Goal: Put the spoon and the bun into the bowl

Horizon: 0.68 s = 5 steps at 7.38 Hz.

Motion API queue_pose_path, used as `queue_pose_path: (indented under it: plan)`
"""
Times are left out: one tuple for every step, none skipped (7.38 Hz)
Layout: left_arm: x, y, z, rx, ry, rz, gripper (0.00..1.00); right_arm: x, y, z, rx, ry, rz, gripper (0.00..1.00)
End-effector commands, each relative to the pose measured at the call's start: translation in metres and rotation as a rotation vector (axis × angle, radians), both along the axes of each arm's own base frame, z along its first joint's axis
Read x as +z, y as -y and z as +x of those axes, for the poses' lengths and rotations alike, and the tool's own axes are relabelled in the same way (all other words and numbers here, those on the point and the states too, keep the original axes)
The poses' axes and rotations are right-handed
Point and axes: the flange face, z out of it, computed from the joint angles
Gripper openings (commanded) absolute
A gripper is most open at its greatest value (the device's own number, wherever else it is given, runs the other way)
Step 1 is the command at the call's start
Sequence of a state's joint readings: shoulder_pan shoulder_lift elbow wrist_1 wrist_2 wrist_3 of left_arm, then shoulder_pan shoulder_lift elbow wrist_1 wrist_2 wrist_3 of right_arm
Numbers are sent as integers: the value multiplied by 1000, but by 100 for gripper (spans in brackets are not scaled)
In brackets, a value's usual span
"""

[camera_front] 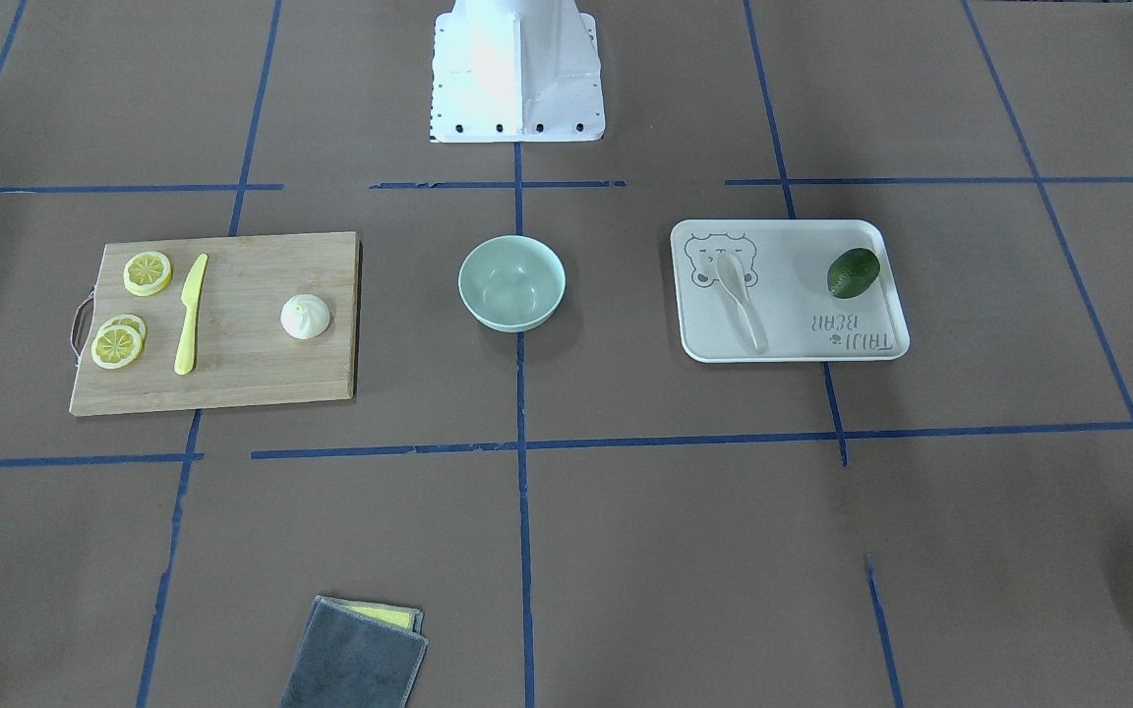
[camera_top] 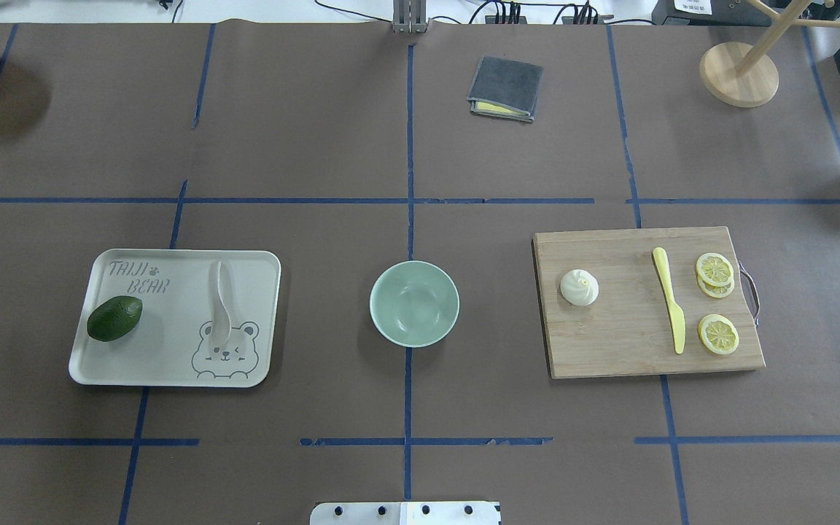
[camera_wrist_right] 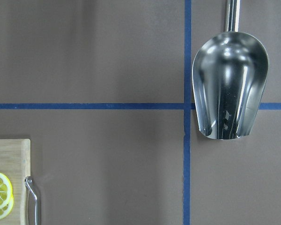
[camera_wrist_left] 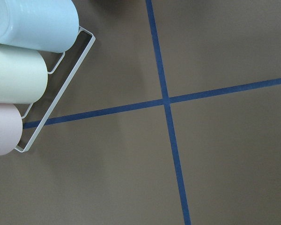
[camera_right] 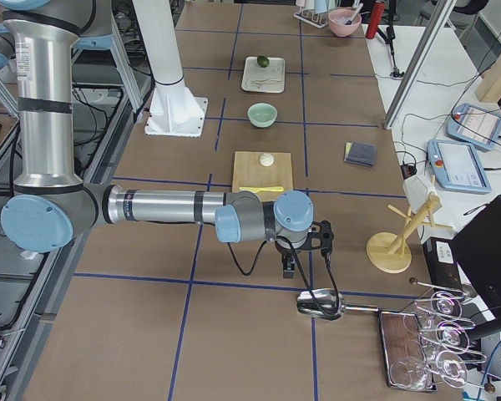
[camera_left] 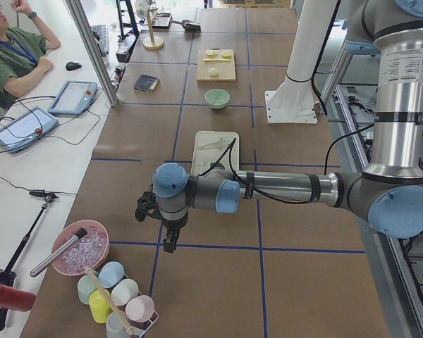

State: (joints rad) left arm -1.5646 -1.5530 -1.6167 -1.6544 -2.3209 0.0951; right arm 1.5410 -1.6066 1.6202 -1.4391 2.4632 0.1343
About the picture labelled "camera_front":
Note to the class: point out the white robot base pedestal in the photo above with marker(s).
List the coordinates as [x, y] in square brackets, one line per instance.
[516, 72]

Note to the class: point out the yellow plastic knife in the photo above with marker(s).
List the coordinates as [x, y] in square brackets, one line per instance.
[191, 296]

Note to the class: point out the bamboo cutting board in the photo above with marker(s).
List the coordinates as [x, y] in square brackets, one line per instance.
[244, 358]

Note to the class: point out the light green bowl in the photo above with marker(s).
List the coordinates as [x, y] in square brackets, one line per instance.
[511, 283]

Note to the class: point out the back lower lemon slice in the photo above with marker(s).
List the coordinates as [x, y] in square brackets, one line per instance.
[131, 321]

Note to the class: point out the white bear tray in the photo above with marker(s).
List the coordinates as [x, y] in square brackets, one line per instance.
[785, 263]

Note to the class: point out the white ceramic spoon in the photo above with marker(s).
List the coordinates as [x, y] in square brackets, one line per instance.
[731, 278]

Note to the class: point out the yellow sponge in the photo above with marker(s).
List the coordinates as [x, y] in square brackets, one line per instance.
[408, 619]

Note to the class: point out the lemon slice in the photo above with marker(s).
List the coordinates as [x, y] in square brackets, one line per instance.
[116, 347]
[147, 273]
[131, 321]

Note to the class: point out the front lower lemon slice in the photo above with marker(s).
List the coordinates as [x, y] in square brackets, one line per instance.
[116, 347]

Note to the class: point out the upper lemon slice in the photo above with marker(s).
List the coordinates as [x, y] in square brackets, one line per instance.
[147, 273]

